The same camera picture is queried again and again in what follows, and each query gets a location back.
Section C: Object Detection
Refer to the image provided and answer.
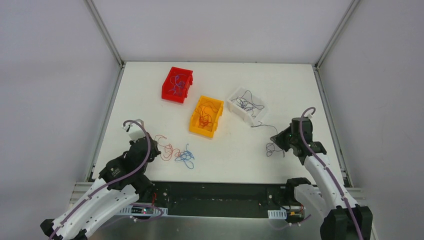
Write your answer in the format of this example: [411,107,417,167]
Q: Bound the blue orange cable bundle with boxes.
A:
[153,134,196,170]

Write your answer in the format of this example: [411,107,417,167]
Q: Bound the red orange cable clump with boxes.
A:
[198,114,214,131]

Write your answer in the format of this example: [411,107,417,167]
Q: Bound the yellow plastic bin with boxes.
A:
[188,95,224,139]

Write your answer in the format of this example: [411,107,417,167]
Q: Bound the white plastic bin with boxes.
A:
[227,86,269,127]

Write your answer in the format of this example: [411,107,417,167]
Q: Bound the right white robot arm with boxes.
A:
[270,117,373,240]

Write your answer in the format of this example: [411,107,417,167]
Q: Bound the dark grey cable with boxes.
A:
[231,90,266,117]
[251,121,286,158]

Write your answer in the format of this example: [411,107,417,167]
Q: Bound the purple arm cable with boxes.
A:
[47,119,153,240]
[299,106,365,240]

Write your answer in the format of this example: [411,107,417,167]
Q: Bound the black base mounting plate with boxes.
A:
[138,181,305,219]

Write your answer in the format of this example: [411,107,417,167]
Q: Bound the red plastic bin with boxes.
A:
[161,66,193,104]

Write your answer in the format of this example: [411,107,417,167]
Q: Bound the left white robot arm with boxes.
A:
[40,136,161,240]

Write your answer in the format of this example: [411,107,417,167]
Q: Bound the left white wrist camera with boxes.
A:
[122,119,146,141]

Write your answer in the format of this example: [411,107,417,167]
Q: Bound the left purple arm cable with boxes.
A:
[47,119,153,240]

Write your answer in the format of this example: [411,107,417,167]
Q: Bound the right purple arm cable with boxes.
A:
[299,106,365,240]

